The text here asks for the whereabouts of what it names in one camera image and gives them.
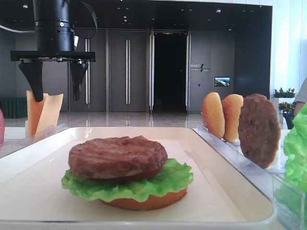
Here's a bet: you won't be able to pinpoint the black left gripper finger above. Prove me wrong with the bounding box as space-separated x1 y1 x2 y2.
19 59 43 102
70 62 88 101

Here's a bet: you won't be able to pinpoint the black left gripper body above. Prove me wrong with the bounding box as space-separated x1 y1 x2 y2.
10 20 95 62

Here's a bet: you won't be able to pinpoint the orange cheese slice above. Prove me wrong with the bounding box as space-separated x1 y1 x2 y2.
26 91 49 136

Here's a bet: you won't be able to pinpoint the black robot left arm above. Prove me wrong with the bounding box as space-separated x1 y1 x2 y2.
11 0 95 102

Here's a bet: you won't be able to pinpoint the yellow cheese slice in rack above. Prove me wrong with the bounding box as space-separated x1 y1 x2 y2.
36 94 63 134

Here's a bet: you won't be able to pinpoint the red tomato slice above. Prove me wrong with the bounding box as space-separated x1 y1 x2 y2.
0 110 5 145

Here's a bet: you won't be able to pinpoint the brown meat patty on stack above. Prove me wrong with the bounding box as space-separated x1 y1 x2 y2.
69 136 168 182

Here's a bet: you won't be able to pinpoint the bread bun slice far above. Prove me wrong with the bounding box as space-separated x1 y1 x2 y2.
201 92 225 139

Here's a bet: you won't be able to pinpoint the bread bun slice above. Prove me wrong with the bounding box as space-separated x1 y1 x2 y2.
201 92 225 139
222 94 243 142

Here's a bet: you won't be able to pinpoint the green lettuce leaf on stack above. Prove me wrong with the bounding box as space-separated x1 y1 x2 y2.
61 159 193 202

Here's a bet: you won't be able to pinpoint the bread bun slice near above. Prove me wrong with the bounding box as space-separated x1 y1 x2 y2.
222 94 243 142

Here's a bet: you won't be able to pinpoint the standing brown meat patty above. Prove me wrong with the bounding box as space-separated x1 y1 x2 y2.
238 93 281 168

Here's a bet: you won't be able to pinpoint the standing green lettuce leaf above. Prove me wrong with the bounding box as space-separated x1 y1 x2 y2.
283 105 307 192

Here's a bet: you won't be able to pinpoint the dark double door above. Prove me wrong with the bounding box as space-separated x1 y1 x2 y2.
69 29 148 112

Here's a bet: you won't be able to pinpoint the green draped table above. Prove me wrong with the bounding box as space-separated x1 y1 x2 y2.
0 97 27 118

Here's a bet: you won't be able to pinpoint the clear left acrylic rack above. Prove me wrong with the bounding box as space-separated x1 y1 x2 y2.
0 124 67 158

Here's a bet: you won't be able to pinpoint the clear acrylic rack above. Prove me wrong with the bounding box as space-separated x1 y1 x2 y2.
0 124 67 158
194 125 307 230

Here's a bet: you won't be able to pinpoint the cream rectangular tray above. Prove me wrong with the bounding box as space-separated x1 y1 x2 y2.
0 127 281 230

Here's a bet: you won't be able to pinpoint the bottom bun slice on tray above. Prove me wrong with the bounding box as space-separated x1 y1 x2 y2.
101 188 188 211

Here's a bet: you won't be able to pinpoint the potted plants in planter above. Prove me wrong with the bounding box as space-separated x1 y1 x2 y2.
272 88 296 124

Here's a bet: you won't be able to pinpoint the clear right acrylic rack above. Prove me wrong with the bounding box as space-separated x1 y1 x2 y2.
194 125 307 230

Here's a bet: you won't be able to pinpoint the black camera cable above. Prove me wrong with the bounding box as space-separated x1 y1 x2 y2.
71 0 98 40

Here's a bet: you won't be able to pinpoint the wall display screen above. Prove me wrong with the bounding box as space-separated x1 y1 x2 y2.
214 77 231 87

